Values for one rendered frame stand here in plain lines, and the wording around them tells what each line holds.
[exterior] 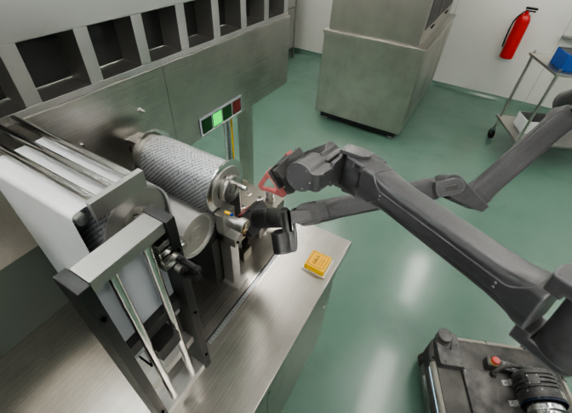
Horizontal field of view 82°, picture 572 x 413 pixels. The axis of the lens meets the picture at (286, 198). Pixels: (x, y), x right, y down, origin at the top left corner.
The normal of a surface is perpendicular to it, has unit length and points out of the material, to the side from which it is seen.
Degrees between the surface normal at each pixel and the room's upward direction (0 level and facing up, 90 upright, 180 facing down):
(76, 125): 90
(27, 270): 90
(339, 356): 0
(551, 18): 90
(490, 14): 90
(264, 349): 0
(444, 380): 0
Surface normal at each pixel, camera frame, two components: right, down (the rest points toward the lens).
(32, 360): 0.05, -0.74
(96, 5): 0.87, 0.36
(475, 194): -0.07, 0.08
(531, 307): -0.88, 0.21
